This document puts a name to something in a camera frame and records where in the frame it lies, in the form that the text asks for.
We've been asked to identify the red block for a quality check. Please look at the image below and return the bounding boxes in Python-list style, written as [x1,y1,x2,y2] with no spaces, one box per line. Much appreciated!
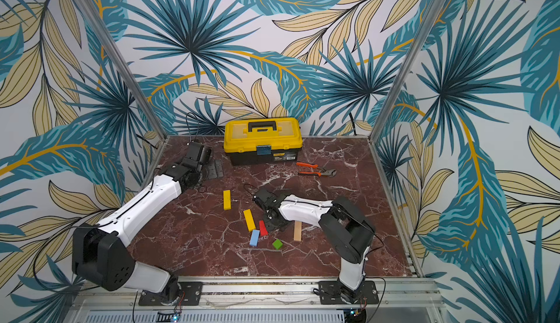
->
[259,220,268,236]

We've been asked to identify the yellow block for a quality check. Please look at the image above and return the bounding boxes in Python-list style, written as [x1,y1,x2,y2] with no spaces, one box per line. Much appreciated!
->
[243,209,256,232]
[223,190,232,211]

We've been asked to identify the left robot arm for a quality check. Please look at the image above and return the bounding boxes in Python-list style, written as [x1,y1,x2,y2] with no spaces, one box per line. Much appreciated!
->
[72,142,211,302]

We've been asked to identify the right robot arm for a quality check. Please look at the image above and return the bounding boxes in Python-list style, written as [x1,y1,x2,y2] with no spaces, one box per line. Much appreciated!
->
[252,188,376,292]

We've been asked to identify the light blue block lower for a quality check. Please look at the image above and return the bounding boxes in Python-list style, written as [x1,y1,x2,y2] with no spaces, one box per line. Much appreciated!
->
[249,230,260,247]

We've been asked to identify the green small cube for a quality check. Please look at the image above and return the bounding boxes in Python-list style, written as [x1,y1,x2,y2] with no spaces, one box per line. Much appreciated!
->
[273,239,283,249]

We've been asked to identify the natural wood block lower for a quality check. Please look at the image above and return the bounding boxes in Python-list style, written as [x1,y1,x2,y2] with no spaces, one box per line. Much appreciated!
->
[293,221,303,242]

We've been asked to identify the yellow black toolbox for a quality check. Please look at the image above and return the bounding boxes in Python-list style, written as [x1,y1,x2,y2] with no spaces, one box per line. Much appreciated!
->
[223,117,303,166]

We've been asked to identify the large orange-handled pliers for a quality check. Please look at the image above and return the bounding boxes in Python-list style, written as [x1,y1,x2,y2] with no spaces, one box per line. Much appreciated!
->
[296,162,337,177]

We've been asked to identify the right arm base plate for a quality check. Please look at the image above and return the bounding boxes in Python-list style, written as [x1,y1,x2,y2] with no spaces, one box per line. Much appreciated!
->
[313,280,380,305]

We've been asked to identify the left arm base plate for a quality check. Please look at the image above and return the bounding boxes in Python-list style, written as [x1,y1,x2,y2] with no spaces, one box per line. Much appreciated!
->
[139,282,203,308]

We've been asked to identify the aluminium front rail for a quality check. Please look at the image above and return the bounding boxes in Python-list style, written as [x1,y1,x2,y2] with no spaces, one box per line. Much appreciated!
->
[64,276,451,322]

